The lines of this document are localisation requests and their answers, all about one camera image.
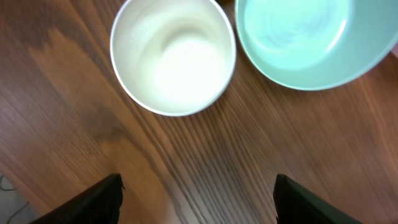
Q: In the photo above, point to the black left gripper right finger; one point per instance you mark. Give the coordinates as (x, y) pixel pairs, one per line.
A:
(295, 204)

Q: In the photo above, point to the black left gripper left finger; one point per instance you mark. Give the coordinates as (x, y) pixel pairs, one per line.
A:
(99, 204)

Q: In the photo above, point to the cream cup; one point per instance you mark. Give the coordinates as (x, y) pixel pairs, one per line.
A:
(174, 58)

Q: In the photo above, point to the mint green bowl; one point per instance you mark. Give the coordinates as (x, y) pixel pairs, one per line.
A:
(316, 44)

